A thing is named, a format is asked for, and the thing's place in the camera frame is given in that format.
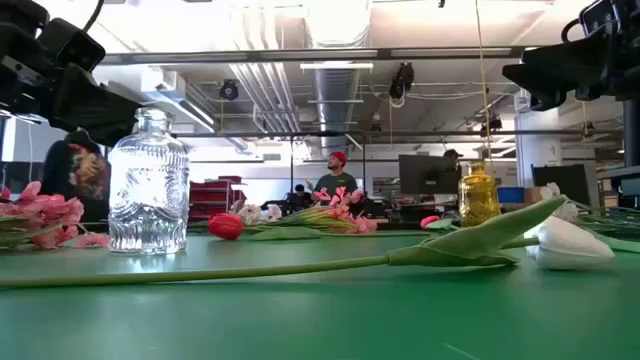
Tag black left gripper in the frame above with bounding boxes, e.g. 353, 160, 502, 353
0, 28, 142, 147

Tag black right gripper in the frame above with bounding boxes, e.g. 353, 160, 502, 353
502, 19, 640, 112

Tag clear ribbed glass vase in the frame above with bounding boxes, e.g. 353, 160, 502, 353
107, 107, 191, 256

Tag pink blossom spray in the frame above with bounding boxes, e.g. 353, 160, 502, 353
259, 186, 379, 236
0, 180, 110, 251

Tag white blossom spray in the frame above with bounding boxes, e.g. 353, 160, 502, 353
188, 199, 284, 234
539, 182, 640, 236

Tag red artificial tulip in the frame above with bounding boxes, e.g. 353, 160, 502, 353
207, 213, 434, 242
419, 214, 459, 232

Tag white artificial tulip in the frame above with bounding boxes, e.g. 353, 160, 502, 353
594, 230, 640, 254
0, 195, 616, 290

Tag yellow glass vase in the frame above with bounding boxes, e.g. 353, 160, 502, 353
458, 160, 501, 229

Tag black board panel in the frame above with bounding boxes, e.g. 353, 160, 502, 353
530, 163, 592, 209

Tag blue storage bin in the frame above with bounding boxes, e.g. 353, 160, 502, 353
497, 186, 525, 204

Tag black ceiling device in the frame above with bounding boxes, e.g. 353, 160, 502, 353
388, 62, 415, 100

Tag black computer monitor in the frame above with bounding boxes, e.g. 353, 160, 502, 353
398, 153, 462, 196

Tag white ceiling light bar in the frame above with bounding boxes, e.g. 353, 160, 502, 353
299, 61, 374, 71

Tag green table mat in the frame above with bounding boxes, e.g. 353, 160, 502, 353
0, 228, 640, 360

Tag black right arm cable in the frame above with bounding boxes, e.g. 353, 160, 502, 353
560, 17, 584, 44

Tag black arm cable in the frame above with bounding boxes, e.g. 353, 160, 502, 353
560, 17, 584, 44
82, 0, 106, 34

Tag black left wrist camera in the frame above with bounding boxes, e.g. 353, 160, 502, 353
37, 17, 107, 74

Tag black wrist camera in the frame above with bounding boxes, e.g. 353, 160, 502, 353
579, 0, 624, 36
37, 17, 107, 74

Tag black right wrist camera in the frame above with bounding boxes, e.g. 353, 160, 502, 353
579, 0, 624, 36

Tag black frame post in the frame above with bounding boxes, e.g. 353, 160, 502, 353
622, 97, 640, 169

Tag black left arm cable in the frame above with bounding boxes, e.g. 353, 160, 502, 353
82, 0, 106, 34

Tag black ceiling camera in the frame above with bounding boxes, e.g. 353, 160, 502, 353
219, 78, 240, 101

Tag black background pipe frame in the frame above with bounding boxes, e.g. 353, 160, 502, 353
172, 128, 624, 221

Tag gray overhead frame beam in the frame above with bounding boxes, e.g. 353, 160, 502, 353
99, 47, 526, 66

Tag silver ceiling duct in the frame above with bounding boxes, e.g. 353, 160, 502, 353
313, 67, 361, 159

